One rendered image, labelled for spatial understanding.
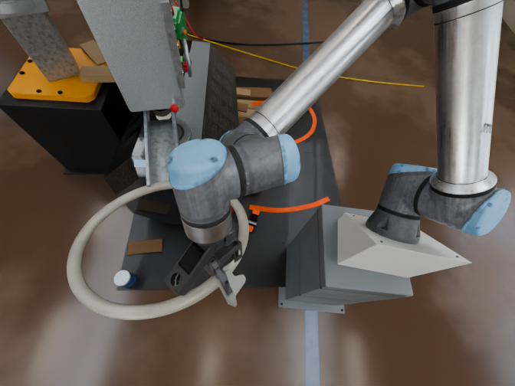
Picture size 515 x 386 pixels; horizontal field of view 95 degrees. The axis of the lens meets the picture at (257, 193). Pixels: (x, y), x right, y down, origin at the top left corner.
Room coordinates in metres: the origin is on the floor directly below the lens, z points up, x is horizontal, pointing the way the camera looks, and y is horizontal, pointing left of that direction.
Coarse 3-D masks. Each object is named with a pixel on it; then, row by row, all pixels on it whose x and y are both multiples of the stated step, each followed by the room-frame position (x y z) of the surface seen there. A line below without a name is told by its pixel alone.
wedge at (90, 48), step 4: (92, 40) 1.49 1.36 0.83; (80, 44) 1.41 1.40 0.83; (84, 44) 1.43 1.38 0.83; (88, 44) 1.44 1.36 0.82; (92, 44) 1.45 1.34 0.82; (96, 44) 1.46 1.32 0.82; (84, 48) 1.40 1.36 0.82; (88, 48) 1.41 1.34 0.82; (92, 48) 1.42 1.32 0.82; (96, 48) 1.43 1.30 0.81; (84, 52) 1.39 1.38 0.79; (88, 52) 1.38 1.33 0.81; (92, 52) 1.39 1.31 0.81; (96, 52) 1.40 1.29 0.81; (100, 52) 1.41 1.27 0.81; (88, 56) 1.37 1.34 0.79; (92, 56) 1.36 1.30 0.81; (96, 56) 1.37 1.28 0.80; (100, 56) 1.38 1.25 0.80; (92, 60) 1.34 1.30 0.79; (96, 60) 1.34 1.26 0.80; (100, 60) 1.35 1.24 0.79; (104, 60) 1.36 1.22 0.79; (100, 64) 1.32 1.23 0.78
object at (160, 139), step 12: (144, 120) 0.62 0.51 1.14; (156, 120) 0.68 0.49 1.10; (168, 120) 0.69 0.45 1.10; (144, 132) 0.56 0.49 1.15; (156, 132) 0.61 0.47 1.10; (168, 132) 0.62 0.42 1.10; (156, 144) 0.55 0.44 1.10; (168, 144) 0.56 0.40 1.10; (156, 156) 0.49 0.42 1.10; (168, 156) 0.51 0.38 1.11; (156, 168) 0.44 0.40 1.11; (156, 180) 0.39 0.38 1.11; (168, 180) 0.40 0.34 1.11
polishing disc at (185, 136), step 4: (176, 120) 0.87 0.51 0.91; (180, 120) 0.88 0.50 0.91; (180, 124) 0.85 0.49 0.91; (184, 124) 0.86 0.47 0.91; (180, 128) 0.82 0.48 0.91; (184, 128) 0.83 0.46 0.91; (188, 128) 0.83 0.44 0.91; (180, 132) 0.79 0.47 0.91; (184, 132) 0.80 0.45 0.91; (188, 132) 0.80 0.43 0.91; (180, 136) 0.77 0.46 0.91; (184, 136) 0.77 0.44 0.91; (188, 136) 0.78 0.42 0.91; (180, 140) 0.74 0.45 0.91; (184, 140) 0.75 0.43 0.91; (188, 140) 0.76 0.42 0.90; (180, 144) 0.72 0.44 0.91
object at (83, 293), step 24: (144, 192) 0.32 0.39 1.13; (96, 216) 0.19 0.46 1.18; (240, 216) 0.27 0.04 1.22; (240, 240) 0.19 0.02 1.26; (72, 264) 0.04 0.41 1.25; (72, 288) -0.01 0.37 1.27; (216, 288) 0.06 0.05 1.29; (96, 312) -0.04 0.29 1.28; (120, 312) -0.03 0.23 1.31; (144, 312) -0.02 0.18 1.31; (168, 312) -0.01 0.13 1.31
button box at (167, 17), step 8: (160, 0) 0.73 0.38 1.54; (168, 0) 0.74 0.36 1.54; (168, 8) 0.73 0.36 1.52; (168, 16) 0.73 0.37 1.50; (168, 24) 0.73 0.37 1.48; (168, 32) 0.72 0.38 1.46; (168, 40) 0.72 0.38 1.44; (176, 48) 0.73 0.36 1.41; (176, 56) 0.73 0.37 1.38; (176, 64) 0.73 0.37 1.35; (176, 72) 0.72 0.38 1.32; (184, 80) 0.75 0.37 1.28
